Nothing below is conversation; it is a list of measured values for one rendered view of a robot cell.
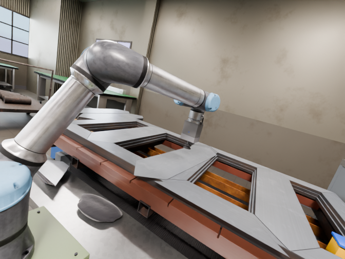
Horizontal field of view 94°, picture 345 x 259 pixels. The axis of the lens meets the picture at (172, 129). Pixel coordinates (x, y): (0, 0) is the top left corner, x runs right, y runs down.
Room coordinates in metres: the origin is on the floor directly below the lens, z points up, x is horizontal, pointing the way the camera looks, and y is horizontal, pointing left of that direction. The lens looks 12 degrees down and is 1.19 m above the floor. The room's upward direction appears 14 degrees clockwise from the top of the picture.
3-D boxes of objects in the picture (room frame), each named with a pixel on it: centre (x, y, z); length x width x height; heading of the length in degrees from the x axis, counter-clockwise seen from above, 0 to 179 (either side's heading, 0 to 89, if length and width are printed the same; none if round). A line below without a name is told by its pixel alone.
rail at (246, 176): (1.19, -0.30, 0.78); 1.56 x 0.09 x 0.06; 64
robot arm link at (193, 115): (0.86, -0.11, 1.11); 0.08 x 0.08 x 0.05
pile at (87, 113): (1.58, 0.65, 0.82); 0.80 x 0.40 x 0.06; 154
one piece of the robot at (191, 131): (0.87, -0.11, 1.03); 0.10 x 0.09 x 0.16; 148
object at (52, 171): (0.71, 0.56, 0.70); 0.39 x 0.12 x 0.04; 64
